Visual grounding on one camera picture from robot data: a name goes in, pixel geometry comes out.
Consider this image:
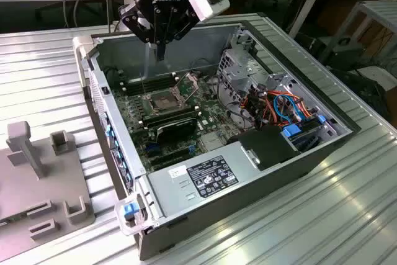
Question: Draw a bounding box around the open PC case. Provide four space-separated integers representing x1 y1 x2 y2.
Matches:
71 20 362 261

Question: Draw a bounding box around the black RAM slot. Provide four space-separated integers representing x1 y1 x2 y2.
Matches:
142 111 201 127
122 78 181 96
120 72 178 88
141 106 199 122

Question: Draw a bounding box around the metal socket cover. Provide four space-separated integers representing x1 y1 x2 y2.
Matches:
175 72 203 104

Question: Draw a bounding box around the perforated silver drive cage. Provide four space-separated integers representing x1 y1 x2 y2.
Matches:
216 49 270 107

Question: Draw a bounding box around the green motherboard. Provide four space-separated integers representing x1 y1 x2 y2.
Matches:
108 72 230 173

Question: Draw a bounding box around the orange wire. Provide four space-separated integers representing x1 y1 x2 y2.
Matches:
243 89 318 124

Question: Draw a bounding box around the blue wire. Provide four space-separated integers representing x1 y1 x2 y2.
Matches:
272 92 304 120

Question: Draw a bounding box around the metal slat side table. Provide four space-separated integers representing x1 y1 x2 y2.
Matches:
341 0 397 72

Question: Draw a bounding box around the grey parts rack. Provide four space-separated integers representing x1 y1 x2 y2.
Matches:
0 120 96 263

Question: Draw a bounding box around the CPU socket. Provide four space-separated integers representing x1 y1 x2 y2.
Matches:
143 89 193 114

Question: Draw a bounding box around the black wire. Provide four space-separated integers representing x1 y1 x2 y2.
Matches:
216 75 259 130

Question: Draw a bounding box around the black plastic bay cover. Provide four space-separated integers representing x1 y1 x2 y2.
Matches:
228 125 300 172

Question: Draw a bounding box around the black curved plastic shroud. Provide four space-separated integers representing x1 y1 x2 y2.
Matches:
154 117 199 150

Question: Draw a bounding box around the hard disk in blue carrier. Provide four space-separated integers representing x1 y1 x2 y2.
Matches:
280 115 326 154

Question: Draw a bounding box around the silver power supply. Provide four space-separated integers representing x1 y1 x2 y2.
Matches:
145 140 260 219

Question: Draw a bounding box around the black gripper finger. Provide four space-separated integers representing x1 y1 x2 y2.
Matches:
161 13 200 61
120 4 162 61

